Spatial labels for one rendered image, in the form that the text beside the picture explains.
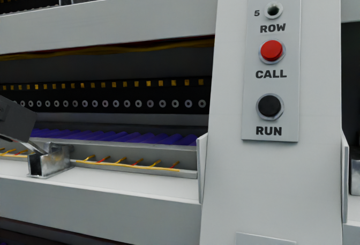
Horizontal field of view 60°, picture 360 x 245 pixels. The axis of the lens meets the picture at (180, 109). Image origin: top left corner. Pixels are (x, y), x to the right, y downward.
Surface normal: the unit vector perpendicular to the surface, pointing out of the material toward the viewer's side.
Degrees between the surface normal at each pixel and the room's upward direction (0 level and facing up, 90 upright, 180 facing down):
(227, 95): 90
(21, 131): 90
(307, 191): 90
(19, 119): 90
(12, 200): 109
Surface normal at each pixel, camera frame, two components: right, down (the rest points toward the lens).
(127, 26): -0.40, 0.12
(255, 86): -0.39, -0.21
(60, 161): 0.91, 0.01
